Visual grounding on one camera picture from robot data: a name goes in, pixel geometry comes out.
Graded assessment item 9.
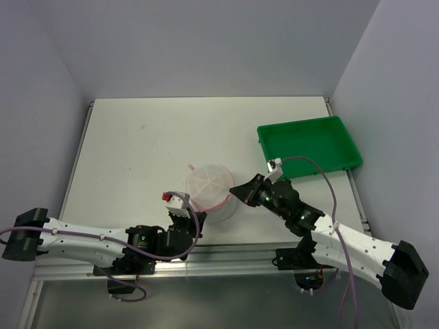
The green plastic bin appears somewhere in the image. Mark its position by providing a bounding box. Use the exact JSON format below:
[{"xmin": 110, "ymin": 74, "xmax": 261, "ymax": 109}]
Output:
[{"xmin": 257, "ymin": 116, "xmax": 363, "ymax": 173}]

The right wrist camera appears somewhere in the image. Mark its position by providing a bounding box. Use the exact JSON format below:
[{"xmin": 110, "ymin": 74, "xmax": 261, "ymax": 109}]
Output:
[{"xmin": 264, "ymin": 158, "xmax": 283, "ymax": 183}]

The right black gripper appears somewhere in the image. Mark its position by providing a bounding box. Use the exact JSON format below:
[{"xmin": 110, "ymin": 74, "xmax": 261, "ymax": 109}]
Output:
[{"xmin": 230, "ymin": 173, "xmax": 288, "ymax": 219}]

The white mesh laundry bag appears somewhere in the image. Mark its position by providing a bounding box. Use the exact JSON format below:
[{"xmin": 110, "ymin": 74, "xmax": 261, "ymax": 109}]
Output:
[{"xmin": 185, "ymin": 164, "xmax": 237, "ymax": 224}]

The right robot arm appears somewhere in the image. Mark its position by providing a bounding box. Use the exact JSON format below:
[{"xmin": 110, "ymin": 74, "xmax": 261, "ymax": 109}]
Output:
[{"xmin": 230, "ymin": 174, "xmax": 429, "ymax": 310}]

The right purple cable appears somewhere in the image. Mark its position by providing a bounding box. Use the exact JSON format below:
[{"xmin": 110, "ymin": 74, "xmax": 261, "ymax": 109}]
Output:
[{"xmin": 281, "ymin": 156, "xmax": 361, "ymax": 329}]

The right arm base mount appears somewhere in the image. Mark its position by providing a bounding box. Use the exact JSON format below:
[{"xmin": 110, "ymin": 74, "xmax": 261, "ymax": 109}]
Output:
[{"xmin": 272, "ymin": 248, "xmax": 332, "ymax": 293}]

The aluminium frame rail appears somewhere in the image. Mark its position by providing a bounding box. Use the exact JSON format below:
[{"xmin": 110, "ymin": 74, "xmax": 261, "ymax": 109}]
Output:
[{"xmin": 16, "ymin": 99, "xmax": 412, "ymax": 329}]

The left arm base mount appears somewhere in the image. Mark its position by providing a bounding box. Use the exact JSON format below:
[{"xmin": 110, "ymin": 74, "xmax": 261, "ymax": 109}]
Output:
[{"xmin": 92, "ymin": 256, "xmax": 155, "ymax": 302}]

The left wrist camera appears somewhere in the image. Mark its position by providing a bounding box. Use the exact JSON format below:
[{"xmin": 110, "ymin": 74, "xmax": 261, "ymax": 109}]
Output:
[{"xmin": 162, "ymin": 192, "xmax": 190, "ymax": 218}]

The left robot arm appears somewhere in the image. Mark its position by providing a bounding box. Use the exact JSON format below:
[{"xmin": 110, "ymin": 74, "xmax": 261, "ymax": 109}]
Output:
[{"xmin": 2, "ymin": 208, "xmax": 206, "ymax": 273}]

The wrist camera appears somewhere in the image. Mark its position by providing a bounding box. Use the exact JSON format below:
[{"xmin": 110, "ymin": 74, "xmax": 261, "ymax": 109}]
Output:
[
  {"xmin": 162, "ymin": 192, "xmax": 190, "ymax": 218},
  {"xmin": 264, "ymin": 158, "xmax": 283, "ymax": 183}
]

